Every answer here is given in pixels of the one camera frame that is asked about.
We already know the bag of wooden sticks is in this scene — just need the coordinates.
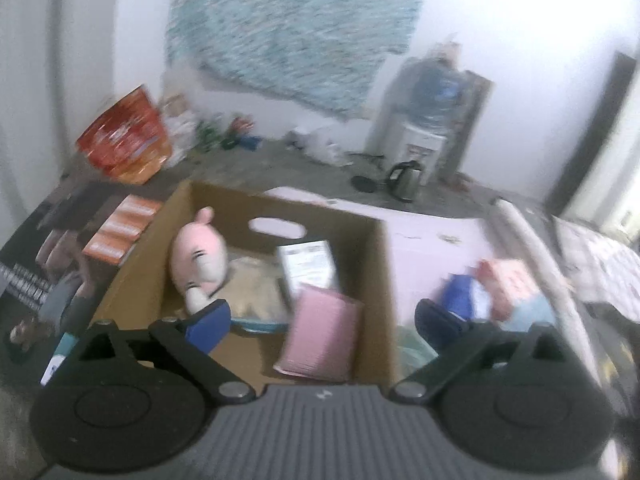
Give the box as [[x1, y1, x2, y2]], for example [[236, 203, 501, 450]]
[[217, 256, 291, 334]]

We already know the pink plush toy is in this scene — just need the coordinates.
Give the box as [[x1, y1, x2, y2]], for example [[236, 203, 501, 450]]
[[169, 207, 229, 314]]

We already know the white teal small box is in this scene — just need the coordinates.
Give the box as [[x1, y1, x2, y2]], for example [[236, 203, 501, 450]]
[[276, 240, 341, 302]]

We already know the blue white snack packet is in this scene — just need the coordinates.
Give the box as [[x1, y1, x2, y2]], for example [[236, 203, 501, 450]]
[[439, 274, 491, 321]]

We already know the blue knitted towel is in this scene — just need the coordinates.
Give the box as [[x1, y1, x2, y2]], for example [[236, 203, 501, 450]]
[[499, 294, 555, 333]]

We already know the white plastic bag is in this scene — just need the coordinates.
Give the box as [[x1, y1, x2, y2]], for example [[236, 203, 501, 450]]
[[396, 325, 438, 378]]

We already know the pink wet wipes pack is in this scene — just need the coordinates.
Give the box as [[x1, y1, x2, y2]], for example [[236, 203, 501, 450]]
[[475, 259, 540, 322]]

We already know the rolled white patterned mat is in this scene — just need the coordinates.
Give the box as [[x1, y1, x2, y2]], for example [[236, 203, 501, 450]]
[[488, 198, 626, 414]]

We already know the brown cardboard box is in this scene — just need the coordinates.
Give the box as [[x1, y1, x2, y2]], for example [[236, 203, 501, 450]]
[[93, 181, 400, 387]]

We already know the large Philips printed box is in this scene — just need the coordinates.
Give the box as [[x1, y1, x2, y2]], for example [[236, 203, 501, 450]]
[[1, 181, 168, 388]]

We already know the plaid pink blanket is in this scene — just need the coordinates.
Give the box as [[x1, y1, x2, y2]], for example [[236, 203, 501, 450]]
[[554, 218, 639, 323]]

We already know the steel electric kettle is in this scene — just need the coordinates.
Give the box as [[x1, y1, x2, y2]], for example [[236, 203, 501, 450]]
[[385, 160, 423, 203]]

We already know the red gift bag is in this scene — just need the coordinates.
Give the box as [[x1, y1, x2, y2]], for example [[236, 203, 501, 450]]
[[76, 86, 172, 185]]

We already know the white water dispenser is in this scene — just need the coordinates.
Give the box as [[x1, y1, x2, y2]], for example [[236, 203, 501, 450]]
[[368, 110, 447, 186]]

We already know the blue water bottle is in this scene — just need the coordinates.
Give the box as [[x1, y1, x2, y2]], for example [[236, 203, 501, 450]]
[[407, 58, 466, 131]]

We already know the floral blue wall cloth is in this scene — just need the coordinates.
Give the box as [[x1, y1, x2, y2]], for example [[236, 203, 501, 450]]
[[165, 0, 423, 117]]

